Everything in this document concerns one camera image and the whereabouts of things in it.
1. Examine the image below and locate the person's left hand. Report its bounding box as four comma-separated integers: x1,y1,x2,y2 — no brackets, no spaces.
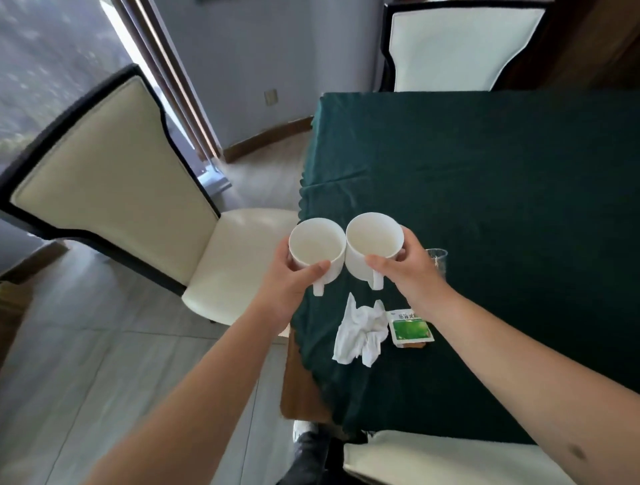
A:
251,236,332,334

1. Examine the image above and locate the person's right hand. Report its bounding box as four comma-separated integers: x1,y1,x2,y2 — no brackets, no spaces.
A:
365,225,454,311

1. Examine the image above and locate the white cup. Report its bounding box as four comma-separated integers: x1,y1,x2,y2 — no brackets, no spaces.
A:
344,212,404,292
288,217,348,297

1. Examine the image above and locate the person's right forearm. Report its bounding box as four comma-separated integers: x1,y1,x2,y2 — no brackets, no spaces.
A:
405,287,640,485

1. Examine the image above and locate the person's left forearm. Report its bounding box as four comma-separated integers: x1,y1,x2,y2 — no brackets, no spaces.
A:
82,307,294,485

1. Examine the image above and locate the clear drinking glass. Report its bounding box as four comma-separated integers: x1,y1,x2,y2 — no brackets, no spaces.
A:
426,248,449,281

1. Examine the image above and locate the crumpled white tissue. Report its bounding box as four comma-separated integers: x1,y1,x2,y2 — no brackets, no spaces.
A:
332,292,390,368

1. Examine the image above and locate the green and white sachet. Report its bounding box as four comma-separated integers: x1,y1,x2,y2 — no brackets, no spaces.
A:
385,308,436,348

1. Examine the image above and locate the dark green tablecloth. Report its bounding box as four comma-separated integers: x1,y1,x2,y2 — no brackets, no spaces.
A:
286,91,640,446

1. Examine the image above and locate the person's dark trouser leg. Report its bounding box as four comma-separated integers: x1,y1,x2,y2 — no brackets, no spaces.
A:
286,429,347,485

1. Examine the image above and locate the striped brown curtain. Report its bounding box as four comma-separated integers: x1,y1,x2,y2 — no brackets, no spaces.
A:
110,0,224,162

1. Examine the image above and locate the dark wooden cabinet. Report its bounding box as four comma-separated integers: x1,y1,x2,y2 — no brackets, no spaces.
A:
497,0,640,94

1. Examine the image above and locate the cream chair with black frame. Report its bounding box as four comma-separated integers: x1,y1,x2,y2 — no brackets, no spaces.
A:
342,430,577,485
0,63,302,341
378,0,552,94

